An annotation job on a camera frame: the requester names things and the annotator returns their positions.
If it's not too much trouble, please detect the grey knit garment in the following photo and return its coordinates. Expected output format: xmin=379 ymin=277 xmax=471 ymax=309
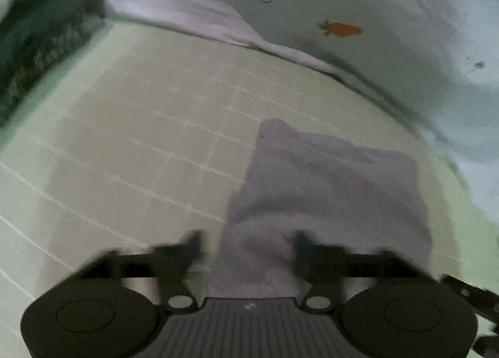
xmin=206 ymin=119 xmax=432 ymax=298

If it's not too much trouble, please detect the black right gripper arm part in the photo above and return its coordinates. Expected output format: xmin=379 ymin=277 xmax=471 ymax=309
xmin=441 ymin=274 xmax=498 ymax=358

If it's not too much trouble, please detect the dark and red clothes pile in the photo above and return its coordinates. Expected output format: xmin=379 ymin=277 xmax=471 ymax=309
xmin=1 ymin=0 xmax=103 ymax=124

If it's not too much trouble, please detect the green grid cutting mat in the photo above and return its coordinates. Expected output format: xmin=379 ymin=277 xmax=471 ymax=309
xmin=1 ymin=22 xmax=498 ymax=357

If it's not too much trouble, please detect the white carrot print storage bag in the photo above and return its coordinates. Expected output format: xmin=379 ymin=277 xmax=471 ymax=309
xmin=105 ymin=0 xmax=498 ymax=221

